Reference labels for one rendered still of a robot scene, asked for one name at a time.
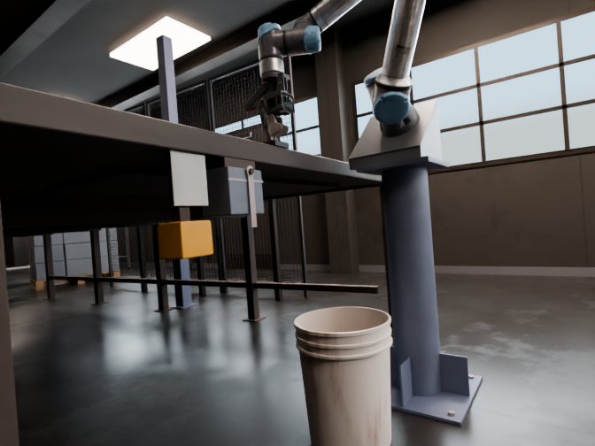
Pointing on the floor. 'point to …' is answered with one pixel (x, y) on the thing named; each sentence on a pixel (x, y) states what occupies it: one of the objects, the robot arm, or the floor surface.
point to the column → (418, 300)
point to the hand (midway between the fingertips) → (272, 142)
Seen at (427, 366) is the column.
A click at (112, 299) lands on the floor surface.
